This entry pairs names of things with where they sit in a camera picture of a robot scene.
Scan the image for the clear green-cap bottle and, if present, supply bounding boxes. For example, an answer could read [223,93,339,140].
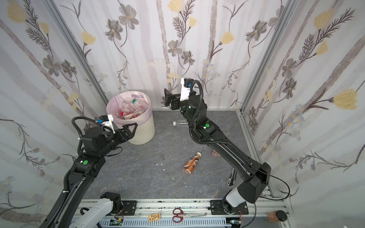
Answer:
[132,98,149,113]

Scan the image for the yellow red label bottle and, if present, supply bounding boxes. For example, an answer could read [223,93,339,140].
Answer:
[121,110,143,120]

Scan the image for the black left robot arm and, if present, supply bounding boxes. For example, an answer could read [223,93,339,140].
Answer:
[41,117,138,228]

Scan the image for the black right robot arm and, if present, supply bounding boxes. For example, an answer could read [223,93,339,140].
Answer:
[164,89,271,214]

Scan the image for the cream waste bin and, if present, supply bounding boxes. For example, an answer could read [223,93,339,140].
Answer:
[106,91,156,145]

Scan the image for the small brown tea bottle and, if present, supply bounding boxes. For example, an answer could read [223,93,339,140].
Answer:
[212,150,221,158]

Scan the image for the brown coffee drink bottle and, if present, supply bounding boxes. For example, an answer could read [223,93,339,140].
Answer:
[182,152,202,174]

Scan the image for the small yellow tag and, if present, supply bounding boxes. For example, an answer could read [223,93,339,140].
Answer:
[148,213,161,222]

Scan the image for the amber jar black lid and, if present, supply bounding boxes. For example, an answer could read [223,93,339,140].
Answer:
[267,210,288,223]

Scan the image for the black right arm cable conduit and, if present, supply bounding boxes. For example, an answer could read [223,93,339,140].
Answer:
[188,80,232,145]

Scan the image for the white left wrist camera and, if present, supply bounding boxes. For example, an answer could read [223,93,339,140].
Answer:
[97,115,115,134]

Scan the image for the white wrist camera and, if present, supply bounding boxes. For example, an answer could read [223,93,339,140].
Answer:
[180,78,194,101]
[97,115,115,134]

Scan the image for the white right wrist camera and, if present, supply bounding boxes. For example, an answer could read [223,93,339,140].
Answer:
[180,78,194,101]

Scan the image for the black corrugated cable conduit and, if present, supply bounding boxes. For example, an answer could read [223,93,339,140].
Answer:
[71,116,100,156]

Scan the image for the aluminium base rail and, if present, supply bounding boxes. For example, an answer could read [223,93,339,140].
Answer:
[95,199,295,228]

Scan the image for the red handled scissors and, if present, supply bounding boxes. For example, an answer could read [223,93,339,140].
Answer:
[172,208,207,223]

